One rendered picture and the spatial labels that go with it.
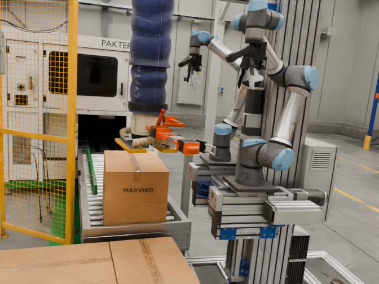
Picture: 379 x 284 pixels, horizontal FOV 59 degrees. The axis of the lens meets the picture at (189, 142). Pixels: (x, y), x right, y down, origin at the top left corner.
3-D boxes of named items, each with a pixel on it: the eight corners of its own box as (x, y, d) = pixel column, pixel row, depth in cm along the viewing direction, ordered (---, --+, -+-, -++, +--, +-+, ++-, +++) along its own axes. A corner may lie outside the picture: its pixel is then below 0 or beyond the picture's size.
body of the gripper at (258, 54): (265, 71, 136) (269, 40, 134) (246, 69, 134) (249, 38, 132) (258, 71, 143) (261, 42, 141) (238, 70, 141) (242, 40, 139)
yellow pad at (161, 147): (143, 141, 218) (144, 133, 217) (158, 141, 222) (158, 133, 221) (162, 152, 188) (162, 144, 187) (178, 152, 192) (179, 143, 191)
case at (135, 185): (102, 198, 269) (104, 150, 262) (151, 198, 280) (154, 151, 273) (103, 232, 212) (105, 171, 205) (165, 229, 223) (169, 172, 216)
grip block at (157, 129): (149, 136, 179) (149, 125, 178) (166, 136, 183) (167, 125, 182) (154, 139, 171) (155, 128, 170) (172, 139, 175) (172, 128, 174)
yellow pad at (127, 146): (114, 141, 210) (114, 133, 209) (129, 141, 214) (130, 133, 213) (128, 153, 180) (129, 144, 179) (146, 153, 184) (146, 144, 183)
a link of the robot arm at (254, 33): (250, 26, 131) (242, 29, 139) (249, 39, 132) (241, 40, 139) (267, 29, 133) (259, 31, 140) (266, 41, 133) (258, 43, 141)
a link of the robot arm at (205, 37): (252, 89, 206) (192, 40, 212) (254, 88, 216) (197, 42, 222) (264, 74, 203) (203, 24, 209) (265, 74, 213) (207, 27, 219)
